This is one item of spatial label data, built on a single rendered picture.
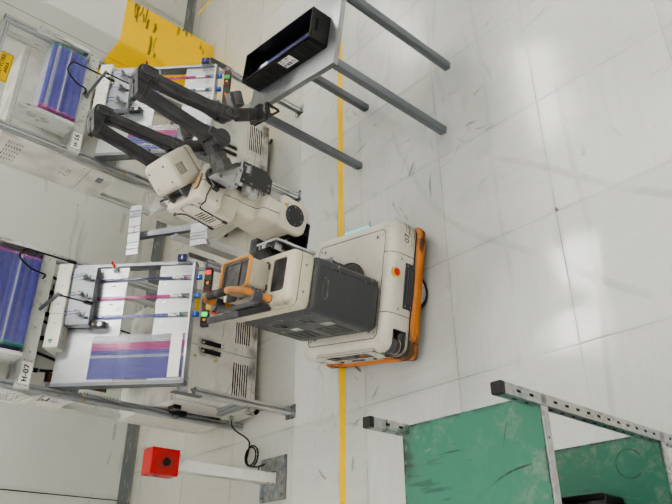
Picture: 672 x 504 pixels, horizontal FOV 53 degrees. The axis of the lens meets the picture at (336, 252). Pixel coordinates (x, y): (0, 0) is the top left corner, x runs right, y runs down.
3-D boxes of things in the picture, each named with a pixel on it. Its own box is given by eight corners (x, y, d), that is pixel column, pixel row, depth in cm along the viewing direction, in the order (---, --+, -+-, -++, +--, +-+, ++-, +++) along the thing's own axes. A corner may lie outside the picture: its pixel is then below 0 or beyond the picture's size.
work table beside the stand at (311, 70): (446, 133, 359) (333, 62, 312) (357, 170, 410) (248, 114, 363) (450, 62, 374) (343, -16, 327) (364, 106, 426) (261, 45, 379)
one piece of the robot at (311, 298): (396, 340, 314) (248, 291, 266) (321, 350, 354) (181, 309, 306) (401, 272, 326) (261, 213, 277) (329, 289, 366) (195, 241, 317)
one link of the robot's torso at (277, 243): (314, 264, 316) (271, 248, 302) (278, 274, 337) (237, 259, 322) (321, 212, 325) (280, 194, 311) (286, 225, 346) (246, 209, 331)
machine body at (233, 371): (267, 310, 438) (183, 283, 402) (262, 417, 405) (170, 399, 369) (213, 337, 481) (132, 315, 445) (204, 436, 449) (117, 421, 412)
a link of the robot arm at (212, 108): (128, 84, 262) (141, 73, 254) (131, 71, 264) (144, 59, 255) (223, 128, 287) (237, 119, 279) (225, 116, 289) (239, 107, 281)
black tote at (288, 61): (258, 91, 363) (241, 82, 356) (263, 65, 368) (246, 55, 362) (327, 47, 321) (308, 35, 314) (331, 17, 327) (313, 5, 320)
